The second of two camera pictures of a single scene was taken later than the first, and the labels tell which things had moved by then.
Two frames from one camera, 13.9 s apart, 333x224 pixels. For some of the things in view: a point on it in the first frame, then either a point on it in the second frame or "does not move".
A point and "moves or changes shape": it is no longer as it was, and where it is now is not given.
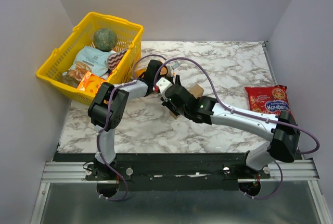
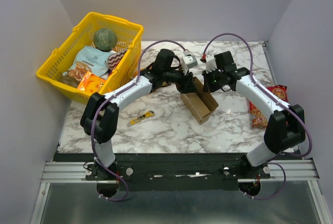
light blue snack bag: x=87 y=59 does not move
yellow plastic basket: x=61 y=60 does not move
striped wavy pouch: x=114 y=59 does not move
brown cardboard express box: x=196 y=91 moves or changes shape
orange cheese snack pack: x=90 y=83 does not move
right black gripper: x=169 y=103 → x=208 y=82
